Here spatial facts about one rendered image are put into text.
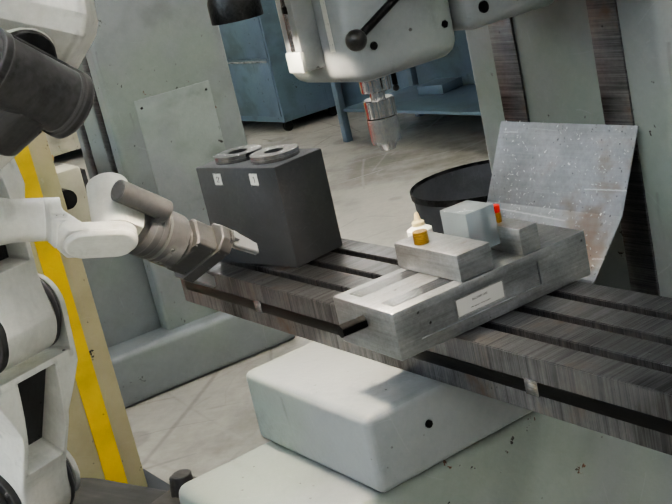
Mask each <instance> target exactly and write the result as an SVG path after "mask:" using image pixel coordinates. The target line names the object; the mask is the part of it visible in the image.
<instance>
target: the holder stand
mask: <svg viewBox="0 0 672 504"><path fill-rule="evenodd" d="M214 159H215V161H212V162H209V163H207V164H204V165H202V166H199V167H197V168H196V171H197V175H198V179H199V183H200V187H201V191H202V194H203V198H204V202H205V206H206V210H207V214H208V218H209V222H210V226H211V225H212V224H213V223H216V224H219V225H222V226H224V227H227V228H229V229H231V230H234V231H236V232H238V233H239V234H241V235H243V236H244V237H246V238H248V239H250V240H252V241H254V242H255V243H257V246H258V250H259V253H258V254H256V255H254V254H250V253H247V252H243V251H240V250H237V249H234V248H232V249H231V251H230V254H229V255H227V256H226V257H225V258H224V259H222V260H221V262H233V263H246V264H258V265H270V266H282V267H294V268H299V267H301V266H303V265H305V264H306V263H308V262H310V261H312V260H314V259H316V258H318V257H320V256H322V255H324V254H326V253H328V252H330V251H332V250H334V249H336V248H338V247H340V246H342V240H341V235H340V231H339V226H338V222H337V218H336V213H335V209H334V204H333V200H332V195H331V191H330V187H329V182H328V178H327V173H326V169H325V164H324V160H323V156H322V151H321V149H320V148H299V146H298V145H297V144H293V143H290V144H281V145H276V146H271V147H268V148H264V149H262V147H261V145H257V144H253V145H245V146H240V147H236V148H232V149H228V150H225V151H222V152H220V153H218V154H216V155H215V156H214Z"/></svg>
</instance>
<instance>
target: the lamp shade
mask: <svg viewBox="0 0 672 504"><path fill-rule="evenodd" d="M207 8H208V12H209V16H210V20H211V24H212V26H216V25H223V24H228V23H233V22H238V21H242V20H246V19H250V18H253V17H257V16H260V15H262V14H264V13H263V8H262V4H261V0H207Z"/></svg>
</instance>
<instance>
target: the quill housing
mask: <svg viewBox="0 0 672 504"><path fill-rule="evenodd" d="M311 1H312V6H313V11H314V15H315V20H316V24H317V29H318V33H319V38H320V42H321V47H322V51H323V56H324V60H325V66H324V67H322V68H319V69H315V70H312V71H309V72H306V73H293V75H294V76H295V77H296V78H297V79H298V80H300V81H303V82H307V83H328V82H368V81H371V80H375V79H378V78H381V77H384V76H387V75H390V74H393V73H396V72H399V71H402V70H405V69H408V68H411V67H414V66H417V65H420V64H424V63H427V62H430V61H433V60H436V59H439V58H442V57H444V56H446V55H448V53H449V52H450V51H451V50H452V49H453V46H454V43H455V35H454V29H453V24H452V19H451V13H450V8H449V3H448V0H399V1H398V2H397V3H396V4H395V6H394V7H393V8H392V9H391V10H390V11H389V12H388V13H387V14H386V15H385V16H384V17H383V19H382V20H381V21H380V22H379V23H378V24H377V25H376V26H375V27H374V28H373V29H372V30H371V31H370V33H369V34H368V35H367V44H366V46H365V48H364V49H363V50H361V51H358V52H354V51H351V50H350V49H348V48H347V46H346V44H345V37H346V35H347V33H348V32H349V31H351V30H353V29H359V30H360V29H361V28H362V27H363V26H364V25H365V24H366V23H367V22H368V21H369V20H370V18H371V17H372V16H373V15H374V14H375V13H376V12H377V11H378V10H379V9H380V8H381V7H382V6H383V4H384V3H385V2H386V1H387V0H311Z"/></svg>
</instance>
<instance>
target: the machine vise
mask: <svg viewBox="0 0 672 504"><path fill-rule="evenodd" d="M497 227H498V233H499V238H500V243H499V244H497V245H494V246H492V247H490V249H491V254H492V259H493V264H494V268H493V269H491V270H489V271H487V272H485V273H482V274H480V275H478V276H475V277H473V278H471V279H468V280H466V281H464V282H458V281H454V280H449V279H445V278H441V277H437V276H432V275H428V274H424V273H420V272H415V271H411V270H407V269H403V268H400V269H398V270H396V271H393V272H391V273H388V274H386V275H384V276H381V277H379V278H376V279H374V280H372V281H369V282H367V283H364V284H362V285H360V286H357V287H355V288H352V289H350V290H348V291H345V292H343V293H340V294H338V295H335V296H334V297H333V300H334V304H335V308H336V313H337V317H338V321H339V325H340V324H343V323H345V322H347V321H350V320H352V319H354V318H357V317H359V316H361V315H363V316H364V317H365V318H366V319H367V323H368V327H367V328H365V329H363V330H361V331H358V332H356V333H354V334H351V335H349V336H347V337H345V338H342V339H343V340H344V341H346V342H349V343H351V344H354V345H357V346H360V347H363V348H366V349H369V350H371V351H374V352H377V353H380V354H383V355H386V356H389V357H391V358H394V359H397V360H400V361H404V360H406V359H408V358H411V357H413V356H415V355H417V354H419V353H421V352H424V351H426V350H428V349H430V348H432V347H434V346H437V345H439V344H441V343H443V342H445V341H447V340H450V339H452V338H454V337H456V336H458V335H460V334H462V333H465V332H467V331H469V330H471V329H473V328H475V327H478V326H480V325H482V324H484V323H486V322H488V321H491V320H493V319H495V318H497V317H499V316H501V315H504V314H506V313H508V312H510V311H512V310H514V309H517V308H519V307H521V306H523V305H525V304H527V303H530V302H532V301H534V300H536V299H538V298H540V297H542V296H545V295H547V294H549V293H551V292H553V291H555V290H558V289H560V288H562V287H564V286H566V285H568V284H571V283H573V282H575V281H577V280H579V279H581V278H584V277H586V276H588V275H590V273H591V272H590V266H589V260H588V254H587V248H586V242H585V236H584V232H583V231H582V230H577V229H570V228H564V227H557V226H551V225H544V224H538V223H536V222H530V221H524V220H517V219H511V218H504V217H502V222H500V223H497Z"/></svg>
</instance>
